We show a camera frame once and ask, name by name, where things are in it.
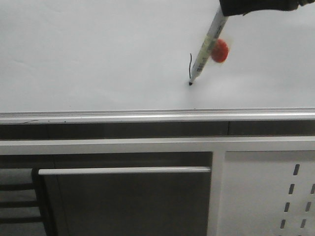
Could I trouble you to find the black gripper finger marker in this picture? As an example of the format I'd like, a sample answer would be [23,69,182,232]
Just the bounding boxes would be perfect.
[220,0,315,16]

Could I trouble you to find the white whiteboard marker pen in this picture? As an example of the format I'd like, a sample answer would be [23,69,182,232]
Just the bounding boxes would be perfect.
[189,6,228,86]

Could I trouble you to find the red round magnet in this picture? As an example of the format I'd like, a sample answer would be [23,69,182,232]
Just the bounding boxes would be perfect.
[211,39,229,63]

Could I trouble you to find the white metal whiteboard stand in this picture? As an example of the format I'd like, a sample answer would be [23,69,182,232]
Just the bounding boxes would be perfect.
[0,136,315,236]

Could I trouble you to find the white whiteboard with aluminium frame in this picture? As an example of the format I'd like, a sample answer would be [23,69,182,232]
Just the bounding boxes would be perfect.
[0,0,315,124]

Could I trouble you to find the grey panel with white rail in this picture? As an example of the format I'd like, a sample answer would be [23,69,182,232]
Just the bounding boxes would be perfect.
[38,167,211,236]

